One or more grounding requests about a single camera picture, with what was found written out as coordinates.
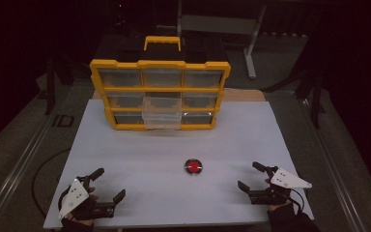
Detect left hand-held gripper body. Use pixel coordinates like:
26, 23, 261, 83
57, 175, 116, 221

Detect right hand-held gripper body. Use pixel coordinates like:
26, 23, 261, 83
248, 165, 313, 206

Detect round red black button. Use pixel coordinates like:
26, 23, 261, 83
184, 158, 204, 175

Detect clear plastic drawer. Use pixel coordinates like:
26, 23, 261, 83
141, 95, 184, 131

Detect person's left hand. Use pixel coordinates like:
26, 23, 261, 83
65, 187, 102, 227

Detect person's right hand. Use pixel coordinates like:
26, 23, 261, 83
264, 178, 293, 213

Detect black tripod legs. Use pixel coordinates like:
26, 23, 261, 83
43, 57, 75, 116
263, 69, 326, 130

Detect grid of transparent drawers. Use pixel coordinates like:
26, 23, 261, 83
99, 69, 224, 126

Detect yellow black drawer organizer cabinet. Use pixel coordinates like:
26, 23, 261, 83
89, 35, 232, 131

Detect grey metal stand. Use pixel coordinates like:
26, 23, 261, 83
176, 0, 268, 80

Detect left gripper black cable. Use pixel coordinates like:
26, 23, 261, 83
57, 185, 78, 211

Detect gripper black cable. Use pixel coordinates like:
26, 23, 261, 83
289, 188, 305, 215
57, 185, 78, 211

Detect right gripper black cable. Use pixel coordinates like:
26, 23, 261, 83
289, 188, 305, 215

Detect black cable on floor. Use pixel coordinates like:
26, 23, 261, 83
31, 147, 72, 219

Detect aluminium rail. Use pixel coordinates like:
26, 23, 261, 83
301, 98, 367, 232
0, 105, 60, 232

